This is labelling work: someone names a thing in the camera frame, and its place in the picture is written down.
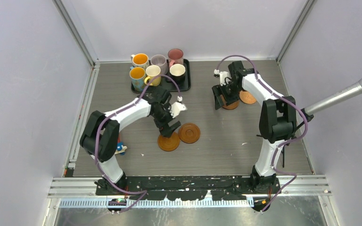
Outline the silver microphone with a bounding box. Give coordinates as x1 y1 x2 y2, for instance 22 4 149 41
304 78 362 115

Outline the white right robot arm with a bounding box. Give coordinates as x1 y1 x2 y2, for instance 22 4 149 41
212 61 296 193

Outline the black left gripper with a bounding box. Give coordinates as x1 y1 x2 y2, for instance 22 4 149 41
151 103 181 137

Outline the pink patterned mug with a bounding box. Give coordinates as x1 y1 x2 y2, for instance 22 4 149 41
168 48 184 68

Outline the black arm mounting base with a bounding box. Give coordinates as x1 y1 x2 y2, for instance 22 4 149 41
95 175 281 202

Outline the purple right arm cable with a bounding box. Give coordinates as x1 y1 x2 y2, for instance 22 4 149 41
215 55 309 214

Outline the white mug orange inside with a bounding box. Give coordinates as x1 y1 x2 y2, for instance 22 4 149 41
131 53 150 69

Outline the toy block house car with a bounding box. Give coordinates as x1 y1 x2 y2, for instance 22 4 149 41
115 142 127 155

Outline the blue mug orange inside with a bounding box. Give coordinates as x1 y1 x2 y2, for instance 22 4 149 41
129 67 146 91

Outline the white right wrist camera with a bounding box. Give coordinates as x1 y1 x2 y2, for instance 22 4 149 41
214 69 231 86

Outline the black mug cream inside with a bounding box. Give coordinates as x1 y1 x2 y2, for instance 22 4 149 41
168 64 186 85

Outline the lilac mug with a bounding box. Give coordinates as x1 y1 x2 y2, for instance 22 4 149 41
150 55 169 74

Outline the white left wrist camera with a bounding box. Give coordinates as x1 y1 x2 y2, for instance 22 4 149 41
170 96 187 119

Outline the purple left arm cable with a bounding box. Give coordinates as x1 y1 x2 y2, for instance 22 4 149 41
93 74 182 214

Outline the yellow mug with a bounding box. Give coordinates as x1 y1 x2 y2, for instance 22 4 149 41
144 65 161 86

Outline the brown wooden coaster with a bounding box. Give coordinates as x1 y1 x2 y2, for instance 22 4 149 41
157 132 180 152
178 123 200 144
221 95 240 110

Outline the woven rattan coaster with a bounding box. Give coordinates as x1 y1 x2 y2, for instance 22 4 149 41
239 91 257 105

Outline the black microphone tripod stand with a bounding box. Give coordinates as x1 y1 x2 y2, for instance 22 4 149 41
255 104 313 175

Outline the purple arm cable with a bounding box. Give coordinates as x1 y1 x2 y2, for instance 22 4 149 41
93 74 182 214
215 55 309 214

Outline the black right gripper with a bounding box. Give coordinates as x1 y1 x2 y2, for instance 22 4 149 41
212 81 243 110

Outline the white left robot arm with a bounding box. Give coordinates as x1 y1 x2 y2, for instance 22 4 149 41
80 87 187 195

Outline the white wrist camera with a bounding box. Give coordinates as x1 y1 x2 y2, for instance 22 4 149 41
170 96 187 119
214 69 231 86

